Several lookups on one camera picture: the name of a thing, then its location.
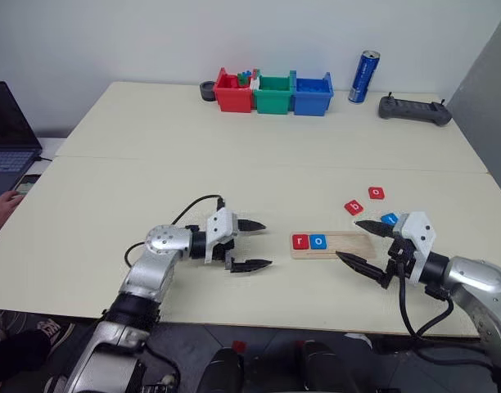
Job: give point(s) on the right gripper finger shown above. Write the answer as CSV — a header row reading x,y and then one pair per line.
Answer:
x,y
359,264
375,228

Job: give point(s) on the wooden letter tray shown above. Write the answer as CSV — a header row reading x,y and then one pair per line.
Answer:
x,y
348,245

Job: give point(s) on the black round holder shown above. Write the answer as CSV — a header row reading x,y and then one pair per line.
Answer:
x,y
207,92

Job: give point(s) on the blue letter t block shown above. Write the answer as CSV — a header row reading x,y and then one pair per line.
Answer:
x,y
389,218

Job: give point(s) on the red letter o block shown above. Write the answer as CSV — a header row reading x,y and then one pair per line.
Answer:
x,y
377,192

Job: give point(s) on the dark laptop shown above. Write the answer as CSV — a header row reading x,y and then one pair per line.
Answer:
x,y
7,135

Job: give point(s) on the green plastic bin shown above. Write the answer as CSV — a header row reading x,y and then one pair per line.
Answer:
x,y
273,100

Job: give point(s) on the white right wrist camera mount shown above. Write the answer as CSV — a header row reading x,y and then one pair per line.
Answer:
x,y
418,231

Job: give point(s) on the blue toy brick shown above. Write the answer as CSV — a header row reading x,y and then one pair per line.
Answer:
x,y
246,73

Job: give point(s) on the dark sneaker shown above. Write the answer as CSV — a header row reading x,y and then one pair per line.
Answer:
x,y
56,333

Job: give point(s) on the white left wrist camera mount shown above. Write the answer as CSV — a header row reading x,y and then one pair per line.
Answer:
x,y
219,223

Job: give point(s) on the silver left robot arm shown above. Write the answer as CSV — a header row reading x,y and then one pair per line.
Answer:
x,y
152,266

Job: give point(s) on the red letter b block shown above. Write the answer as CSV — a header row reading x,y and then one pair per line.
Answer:
x,y
354,207

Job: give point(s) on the smartphone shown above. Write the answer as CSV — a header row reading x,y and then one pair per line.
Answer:
x,y
27,183

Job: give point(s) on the blue plastic bin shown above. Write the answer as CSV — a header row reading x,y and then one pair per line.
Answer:
x,y
312,102

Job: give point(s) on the red letter r block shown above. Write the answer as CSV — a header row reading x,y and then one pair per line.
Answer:
x,y
301,242

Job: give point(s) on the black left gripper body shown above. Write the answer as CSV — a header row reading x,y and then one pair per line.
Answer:
x,y
226,249

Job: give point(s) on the blue drink can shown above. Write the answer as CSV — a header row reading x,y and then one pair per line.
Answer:
x,y
363,78

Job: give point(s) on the grey handheld controller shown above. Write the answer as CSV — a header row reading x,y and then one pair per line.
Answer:
x,y
414,110

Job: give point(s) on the white plastic piece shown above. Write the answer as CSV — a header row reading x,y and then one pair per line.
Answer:
x,y
255,84

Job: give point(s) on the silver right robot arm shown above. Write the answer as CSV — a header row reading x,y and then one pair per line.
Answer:
x,y
475,282

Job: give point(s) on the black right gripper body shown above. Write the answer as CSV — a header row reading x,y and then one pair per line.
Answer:
x,y
400,258

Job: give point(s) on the green toy brick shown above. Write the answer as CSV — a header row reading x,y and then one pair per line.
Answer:
x,y
243,81

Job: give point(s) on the small red object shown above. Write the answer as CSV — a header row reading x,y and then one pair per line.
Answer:
x,y
239,346

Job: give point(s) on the person's bare hand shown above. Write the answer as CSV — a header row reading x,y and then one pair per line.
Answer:
x,y
1,209

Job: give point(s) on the dark rounded shape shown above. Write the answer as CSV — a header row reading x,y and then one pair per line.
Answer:
x,y
222,368

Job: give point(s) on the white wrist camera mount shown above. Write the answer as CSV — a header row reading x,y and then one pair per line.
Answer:
x,y
219,223
418,231

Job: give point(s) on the red plastic bin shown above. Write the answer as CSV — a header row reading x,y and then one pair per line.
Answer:
x,y
233,98

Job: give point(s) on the blue letter o block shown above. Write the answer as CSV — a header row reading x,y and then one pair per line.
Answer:
x,y
318,242

